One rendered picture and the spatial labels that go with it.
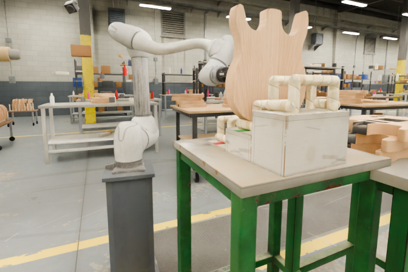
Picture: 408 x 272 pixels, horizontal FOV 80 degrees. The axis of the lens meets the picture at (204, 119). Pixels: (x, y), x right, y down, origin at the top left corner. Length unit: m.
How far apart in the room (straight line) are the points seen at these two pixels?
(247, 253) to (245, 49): 0.61
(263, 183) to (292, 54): 0.52
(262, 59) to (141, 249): 1.24
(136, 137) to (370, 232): 1.14
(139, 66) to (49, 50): 10.40
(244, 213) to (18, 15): 11.96
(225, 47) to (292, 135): 0.73
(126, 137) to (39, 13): 10.97
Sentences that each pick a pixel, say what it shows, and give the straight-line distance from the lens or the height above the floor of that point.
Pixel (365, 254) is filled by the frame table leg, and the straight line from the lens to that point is 1.18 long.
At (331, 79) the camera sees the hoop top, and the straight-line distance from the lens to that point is 0.82.
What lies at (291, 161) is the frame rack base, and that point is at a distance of 0.72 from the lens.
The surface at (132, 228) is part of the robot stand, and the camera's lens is 1.54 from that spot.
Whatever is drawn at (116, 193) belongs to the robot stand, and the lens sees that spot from 1.45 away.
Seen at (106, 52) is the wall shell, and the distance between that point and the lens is 11.80.
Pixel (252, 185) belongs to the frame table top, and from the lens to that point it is 0.65.
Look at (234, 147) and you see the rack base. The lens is 0.89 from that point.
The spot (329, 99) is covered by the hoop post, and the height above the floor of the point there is 1.14.
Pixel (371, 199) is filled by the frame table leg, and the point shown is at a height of 0.78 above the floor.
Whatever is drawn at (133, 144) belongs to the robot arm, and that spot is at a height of 0.86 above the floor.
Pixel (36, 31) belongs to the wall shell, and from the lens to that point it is 12.06.
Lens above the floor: 1.18
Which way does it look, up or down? 8 degrees down
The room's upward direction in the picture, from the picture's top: straight up
